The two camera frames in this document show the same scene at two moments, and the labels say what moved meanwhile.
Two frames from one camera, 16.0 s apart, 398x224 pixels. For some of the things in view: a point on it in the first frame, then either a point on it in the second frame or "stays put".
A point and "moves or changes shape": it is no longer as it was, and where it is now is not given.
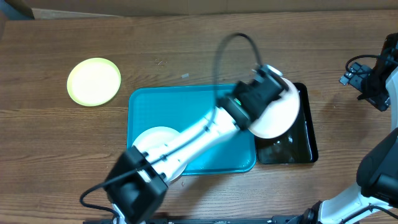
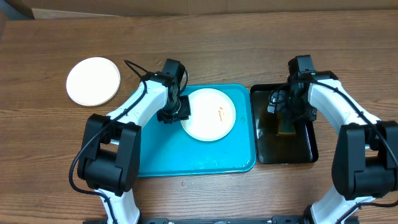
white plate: [150, 139] moves or changes shape
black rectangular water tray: [298, 145] stays put
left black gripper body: [236, 89] to [179, 111]
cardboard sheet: [73, 9] stays put
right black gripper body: [370, 84] to [295, 106]
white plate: [278, 116] to [93, 81]
